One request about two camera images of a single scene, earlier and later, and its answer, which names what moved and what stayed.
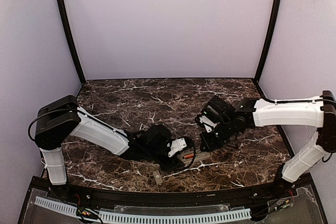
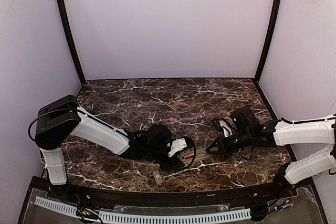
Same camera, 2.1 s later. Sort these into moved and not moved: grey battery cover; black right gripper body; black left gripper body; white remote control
Moved: black right gripper body
Not moved: grey battery cover; white remote control; black left gripper body
